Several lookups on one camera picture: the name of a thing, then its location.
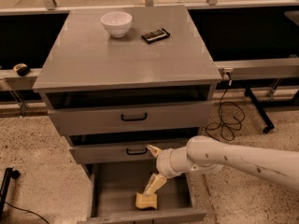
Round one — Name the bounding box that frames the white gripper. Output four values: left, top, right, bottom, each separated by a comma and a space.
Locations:
143, 145, 179, 196

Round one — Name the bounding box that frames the yellow sponge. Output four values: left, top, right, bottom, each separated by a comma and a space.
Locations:
135, 193, 157, 210

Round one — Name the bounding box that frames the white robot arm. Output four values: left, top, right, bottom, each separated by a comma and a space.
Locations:
143, 135, 299, 196

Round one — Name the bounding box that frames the grey bottom drawer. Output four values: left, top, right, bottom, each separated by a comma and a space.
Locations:
78, 159, 206, 224

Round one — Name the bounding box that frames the grey drawer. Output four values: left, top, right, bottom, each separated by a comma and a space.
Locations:
78, 159, 206, 224
49, 102, 212, 136
66, 136, 189, 164

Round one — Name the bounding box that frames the grey middle drawer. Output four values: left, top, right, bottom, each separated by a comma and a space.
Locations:
66, 136, 189, 164

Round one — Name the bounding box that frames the grey top drawer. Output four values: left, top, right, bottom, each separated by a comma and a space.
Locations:
49, 102, 212, 136

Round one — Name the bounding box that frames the grey drawer cabinet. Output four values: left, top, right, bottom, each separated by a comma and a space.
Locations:
32, 5, 222, 224

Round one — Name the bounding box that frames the black table leg with caster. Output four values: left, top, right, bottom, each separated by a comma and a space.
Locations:
244, 85, 275, 133

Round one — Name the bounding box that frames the black snack bar packet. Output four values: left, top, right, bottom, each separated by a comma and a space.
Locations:
141, 28, 170, 44

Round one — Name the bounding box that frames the black stand leg left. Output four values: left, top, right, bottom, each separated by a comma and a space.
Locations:
0, 167, 21, 218

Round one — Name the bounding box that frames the white ceramic bowl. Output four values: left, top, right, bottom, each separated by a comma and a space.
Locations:
101, 11, 133, 37

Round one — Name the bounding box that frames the black yellow tape measure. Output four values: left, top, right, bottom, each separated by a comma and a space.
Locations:
13, 63, 31, 77

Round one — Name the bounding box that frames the black power cable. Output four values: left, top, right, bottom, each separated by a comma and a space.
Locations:
204, 85, 246, 142

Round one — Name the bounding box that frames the metal clamp bracket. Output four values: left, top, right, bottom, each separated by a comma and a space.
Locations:
221, 68, 234, 80

